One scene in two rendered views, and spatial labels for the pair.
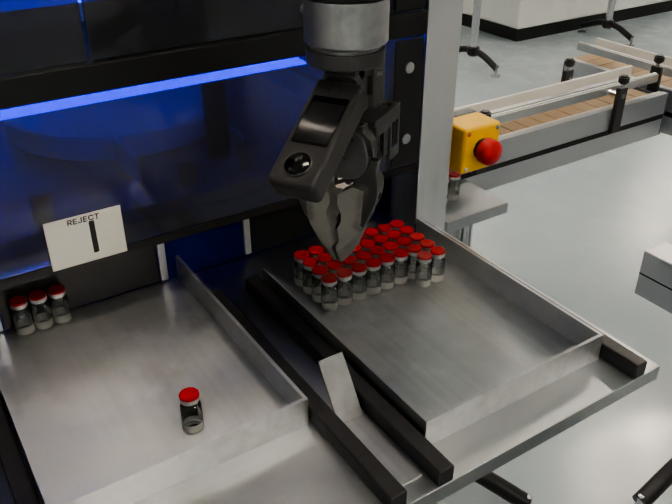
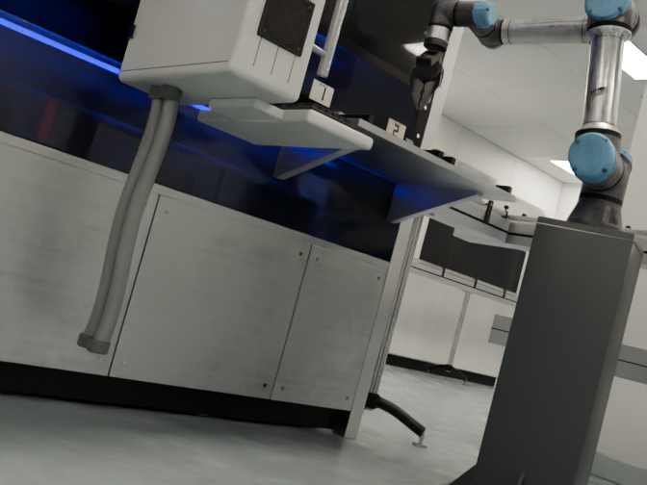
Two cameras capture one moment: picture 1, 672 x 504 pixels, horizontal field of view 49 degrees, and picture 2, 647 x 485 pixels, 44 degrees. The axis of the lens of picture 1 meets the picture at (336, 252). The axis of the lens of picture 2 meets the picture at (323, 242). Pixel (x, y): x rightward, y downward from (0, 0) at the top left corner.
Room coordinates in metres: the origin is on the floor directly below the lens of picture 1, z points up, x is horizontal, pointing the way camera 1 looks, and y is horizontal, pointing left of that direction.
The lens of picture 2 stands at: (-1.62, 0.50, 0.43)
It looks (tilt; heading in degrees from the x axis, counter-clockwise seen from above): 4 degrees up; 352
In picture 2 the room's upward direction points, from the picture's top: 15 degrees clockwise
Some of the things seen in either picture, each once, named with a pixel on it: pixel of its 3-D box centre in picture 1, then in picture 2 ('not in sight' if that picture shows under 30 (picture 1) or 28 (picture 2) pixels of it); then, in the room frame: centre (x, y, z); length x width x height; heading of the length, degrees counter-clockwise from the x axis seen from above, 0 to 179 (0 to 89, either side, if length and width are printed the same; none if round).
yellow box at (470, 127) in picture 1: (466, 141); not in sight; (1.07, -0.20, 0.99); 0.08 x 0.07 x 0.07; 33
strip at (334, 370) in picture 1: (367, 416); not in sight; (0.55, -0.03, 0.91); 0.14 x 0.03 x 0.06; 33
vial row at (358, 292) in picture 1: (379, 274); not in sight; (0.83, -0.06, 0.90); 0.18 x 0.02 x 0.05; 123
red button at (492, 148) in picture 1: (486, 150); not in sight; (1.03, -0.23, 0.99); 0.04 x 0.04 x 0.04; 33
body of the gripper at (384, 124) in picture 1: (348, 109); (431, 63); (0.66, -0.01, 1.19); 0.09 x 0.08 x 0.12; 154
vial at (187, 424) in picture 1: (191, 411); not in sight; (0.57, 0.15, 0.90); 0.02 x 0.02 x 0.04
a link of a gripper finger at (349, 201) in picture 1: (360, 215); (427, 97); (0.65, -0.02, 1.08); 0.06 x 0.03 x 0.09; 154
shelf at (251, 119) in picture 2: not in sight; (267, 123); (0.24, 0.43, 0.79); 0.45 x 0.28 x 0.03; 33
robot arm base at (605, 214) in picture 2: not in sight; (596, 216); (0.40, -0.51, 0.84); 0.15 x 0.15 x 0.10
